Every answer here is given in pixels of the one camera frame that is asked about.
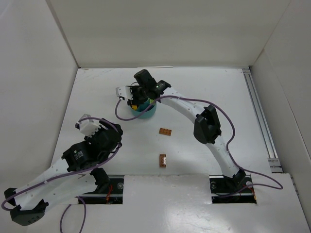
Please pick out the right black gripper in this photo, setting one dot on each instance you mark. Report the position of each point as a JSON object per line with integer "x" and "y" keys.
{"x": 139, "y": 96}

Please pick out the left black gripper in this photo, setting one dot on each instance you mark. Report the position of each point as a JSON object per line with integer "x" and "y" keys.
{"x": 107, "y": 135}

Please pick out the teal divided round container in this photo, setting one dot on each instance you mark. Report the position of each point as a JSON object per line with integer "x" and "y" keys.
{"x": 145, "y": 110}

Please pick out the brown lego plate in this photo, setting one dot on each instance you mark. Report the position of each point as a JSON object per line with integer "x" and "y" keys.
{"x": 164, "y": 131}

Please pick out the brown printed lego tile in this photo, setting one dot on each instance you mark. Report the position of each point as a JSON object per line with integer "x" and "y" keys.
{"x": 162, "y": 161}

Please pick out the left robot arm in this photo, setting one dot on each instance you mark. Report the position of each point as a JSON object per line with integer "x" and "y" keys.
{"x": 78, "y": 171}

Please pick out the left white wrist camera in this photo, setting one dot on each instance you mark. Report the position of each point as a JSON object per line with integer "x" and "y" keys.
{"x": 88, "y": 125}

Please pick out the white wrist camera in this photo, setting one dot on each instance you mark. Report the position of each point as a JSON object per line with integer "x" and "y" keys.
{"x": 124, "y": 92}
{"x": 88, "y": 125}

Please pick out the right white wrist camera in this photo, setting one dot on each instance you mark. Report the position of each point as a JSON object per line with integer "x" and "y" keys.
{"x": 124, "y": 92}

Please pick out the aluminium rail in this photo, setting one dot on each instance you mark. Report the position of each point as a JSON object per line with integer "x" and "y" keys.
{"x": 273, "y": 158}

